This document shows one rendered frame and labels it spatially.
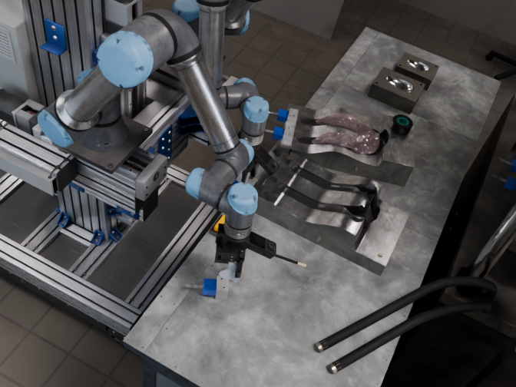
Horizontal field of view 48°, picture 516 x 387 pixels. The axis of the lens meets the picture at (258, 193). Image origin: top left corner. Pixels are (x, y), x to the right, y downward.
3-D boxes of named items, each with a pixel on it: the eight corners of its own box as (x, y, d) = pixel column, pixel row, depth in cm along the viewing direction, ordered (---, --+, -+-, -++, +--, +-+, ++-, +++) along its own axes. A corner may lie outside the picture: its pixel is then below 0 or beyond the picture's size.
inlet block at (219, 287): (183, 297, 176) (184, 287, 172) (185, 282, 180) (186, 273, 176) (226, 299, 178) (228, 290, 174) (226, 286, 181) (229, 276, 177)
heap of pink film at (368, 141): (310, 147, 219) (314, 131, 213) (315, 117, 231) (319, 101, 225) (377, 162, 218) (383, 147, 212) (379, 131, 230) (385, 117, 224)
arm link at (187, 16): (167, 26, 209) (167, -9, 199) (203, 24, 213) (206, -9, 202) (172, 46, 202) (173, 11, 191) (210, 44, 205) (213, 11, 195)
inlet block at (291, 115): (262, 120, 229) (264, 110, 225) (264, 112, 233) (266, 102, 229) (294, 127, 229) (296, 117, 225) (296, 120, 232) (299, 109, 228)
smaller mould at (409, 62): (391, 76, 266) (396, 65, 261) (401, 62, 274) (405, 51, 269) (427, 90, 262) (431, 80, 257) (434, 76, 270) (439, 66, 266)
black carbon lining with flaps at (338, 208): (274, 193, 200) (279, 175, 192) (294, 166, 210) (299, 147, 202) (366, 239, 192) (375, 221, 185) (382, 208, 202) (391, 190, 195)
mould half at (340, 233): (248, 210, 202) (253, 183, 192) (280, 165, 219) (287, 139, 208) (380, 276, 192) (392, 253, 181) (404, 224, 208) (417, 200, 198)
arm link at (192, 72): (157, -2, 143) (233, 160, 167) (128, 17, 136) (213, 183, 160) (190, -12, 136) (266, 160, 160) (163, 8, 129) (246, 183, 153)
